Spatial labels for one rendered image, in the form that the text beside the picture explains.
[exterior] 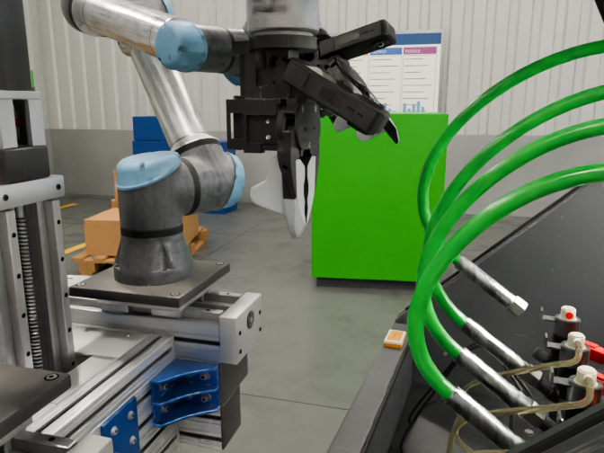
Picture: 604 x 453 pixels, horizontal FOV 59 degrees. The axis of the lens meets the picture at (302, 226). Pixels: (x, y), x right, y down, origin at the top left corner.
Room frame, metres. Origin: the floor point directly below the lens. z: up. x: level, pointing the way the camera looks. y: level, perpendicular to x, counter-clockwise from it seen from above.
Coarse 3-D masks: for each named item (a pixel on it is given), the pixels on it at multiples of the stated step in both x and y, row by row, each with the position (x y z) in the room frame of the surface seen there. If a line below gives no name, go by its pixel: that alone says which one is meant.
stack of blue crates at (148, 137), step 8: (136, 120) 7.01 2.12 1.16; (144, 120) 6.98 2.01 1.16; (152, 120) 6.95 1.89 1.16; (136, 128) 7.01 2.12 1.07; (144, 128) 6.98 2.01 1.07; (152, 128) 6.95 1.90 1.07; (160, 128) 6.92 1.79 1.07; (136, 136) 7.01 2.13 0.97; (144, 136) 6.98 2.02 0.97; (152, 136) 6.95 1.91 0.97; (160, 136) 6.93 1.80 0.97; (136, 144) 6.96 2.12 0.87; (144, 144) 6.94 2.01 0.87; (152, 144) 6.91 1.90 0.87; (160, 144) 6.88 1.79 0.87; (224, 144) 6.73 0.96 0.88; (136, 152) 6.97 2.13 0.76; (144, 152) 6.94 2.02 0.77; (232, 152) 6.99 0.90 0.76; (232, 208) 6.93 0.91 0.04
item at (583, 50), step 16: (576, 48) 0.60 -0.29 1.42; (592, 48) 0.59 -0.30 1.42; (544, 64) 0.61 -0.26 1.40; (560, 64) 0.61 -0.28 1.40; (512, 80) 0.62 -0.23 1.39; (480, 96) 0.63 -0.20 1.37; (496, 96) 0.63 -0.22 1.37; (464, 112) 0.64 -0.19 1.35; (448, 128) 0.64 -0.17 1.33; (448, 144) 0.65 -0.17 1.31; (432, 160) 0.65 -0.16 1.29
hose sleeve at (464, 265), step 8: (464, 256) 0.64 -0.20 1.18; (456, 264) 0.63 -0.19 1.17; (464, 264) 0.63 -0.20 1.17; (472, 264) 0.63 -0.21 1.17; (464, 272) 0.63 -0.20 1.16; (472, 272) 0.63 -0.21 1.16; (480, 272) 0.63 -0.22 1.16; (472, 280) 0.63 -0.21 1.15; (480, 280) 0.62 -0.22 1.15; (488, 280) 0.62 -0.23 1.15; (488, 288) 0.62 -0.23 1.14; (496, 288) 0.62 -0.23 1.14; (504, 288) 0.62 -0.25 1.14; (496, 296) 0.62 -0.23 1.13; (504, 296) 0.61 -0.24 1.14; (512, 296) 0.61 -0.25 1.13; (504, 304) 0.61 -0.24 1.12
